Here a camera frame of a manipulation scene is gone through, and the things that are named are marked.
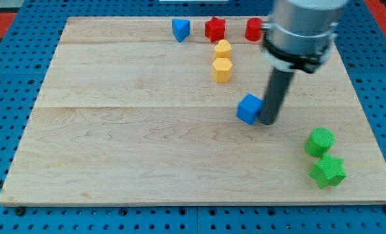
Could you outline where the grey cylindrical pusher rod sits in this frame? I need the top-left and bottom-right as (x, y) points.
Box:
(259, 68), (294, 125)

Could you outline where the blue triangle block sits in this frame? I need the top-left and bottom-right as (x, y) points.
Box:
(172, 19), (190, 42)

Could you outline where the red cylinder block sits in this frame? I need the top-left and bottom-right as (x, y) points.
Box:
(244, 18), (263, 42)

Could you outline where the red star block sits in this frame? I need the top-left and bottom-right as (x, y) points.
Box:
(204, 16), (225, 42)

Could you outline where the blue cube block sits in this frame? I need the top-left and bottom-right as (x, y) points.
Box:
(236, 94), (264, 125)

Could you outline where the yellow heart block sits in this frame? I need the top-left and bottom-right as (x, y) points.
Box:
(213, 40), (232, 60)

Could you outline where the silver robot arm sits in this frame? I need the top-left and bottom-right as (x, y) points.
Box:
(261, 0), (348, 73)

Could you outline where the wooden board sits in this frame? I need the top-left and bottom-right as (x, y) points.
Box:
(0, 17), (386, 207)

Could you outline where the green star block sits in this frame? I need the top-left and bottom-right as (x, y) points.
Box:
(309, 153), (346, 189)

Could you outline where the yellow hexagon block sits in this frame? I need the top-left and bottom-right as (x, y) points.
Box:
(212, 58), (233, 83)

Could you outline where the green cylinder block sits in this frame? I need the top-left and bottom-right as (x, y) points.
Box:
(304, 127), (335, 158)

